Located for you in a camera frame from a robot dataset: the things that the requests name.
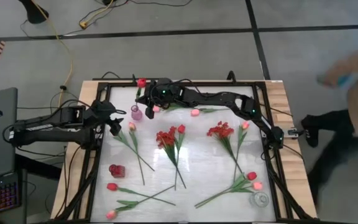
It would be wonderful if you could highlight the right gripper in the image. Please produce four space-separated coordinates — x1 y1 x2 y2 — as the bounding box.
134 79 181 120

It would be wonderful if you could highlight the black aluminium table frame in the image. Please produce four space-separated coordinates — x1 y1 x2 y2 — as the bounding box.
50 80 318 224

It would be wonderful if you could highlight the peach pink artificial tulip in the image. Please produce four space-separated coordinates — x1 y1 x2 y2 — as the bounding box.
127 121 146 186
105 185 176 220

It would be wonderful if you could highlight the long green stem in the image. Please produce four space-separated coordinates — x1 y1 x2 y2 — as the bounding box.
232 121 250 184

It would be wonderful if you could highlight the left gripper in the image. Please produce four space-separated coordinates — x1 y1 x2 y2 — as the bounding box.
85 99 124 137

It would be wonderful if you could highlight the red glass vase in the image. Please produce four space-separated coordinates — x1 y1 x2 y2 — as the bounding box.
108 164 126 179

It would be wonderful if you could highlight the silver arm base bracket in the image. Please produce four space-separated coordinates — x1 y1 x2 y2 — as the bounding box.
287 127 306 139

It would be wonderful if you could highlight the red blossom artificial bunch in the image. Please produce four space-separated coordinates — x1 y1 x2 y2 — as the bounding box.
206 120 246 179
155 125 188 190

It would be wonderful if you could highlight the clear glass vase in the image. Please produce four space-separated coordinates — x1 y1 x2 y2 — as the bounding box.
249 191 270 208

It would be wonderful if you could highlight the long yellow cable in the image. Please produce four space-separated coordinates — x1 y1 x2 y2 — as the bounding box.
30 0 74 108

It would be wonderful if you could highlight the purple glass vase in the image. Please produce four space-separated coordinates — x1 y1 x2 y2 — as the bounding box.
131 105 144 121

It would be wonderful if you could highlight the yellow plug cable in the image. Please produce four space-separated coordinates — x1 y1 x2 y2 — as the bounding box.
78 0 115 30

